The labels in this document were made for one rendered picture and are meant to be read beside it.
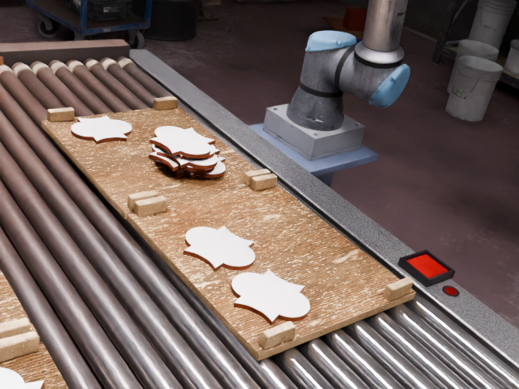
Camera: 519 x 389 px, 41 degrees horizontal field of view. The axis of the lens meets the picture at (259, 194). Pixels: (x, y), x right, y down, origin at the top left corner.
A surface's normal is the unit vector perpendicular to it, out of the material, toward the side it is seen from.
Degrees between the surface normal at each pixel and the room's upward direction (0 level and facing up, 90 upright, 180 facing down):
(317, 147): 90
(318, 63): 91
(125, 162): 0
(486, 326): 0
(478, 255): 0
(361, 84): 102
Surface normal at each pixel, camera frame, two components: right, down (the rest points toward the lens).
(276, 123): -0.76, 0.21
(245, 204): 0.17, -0.86
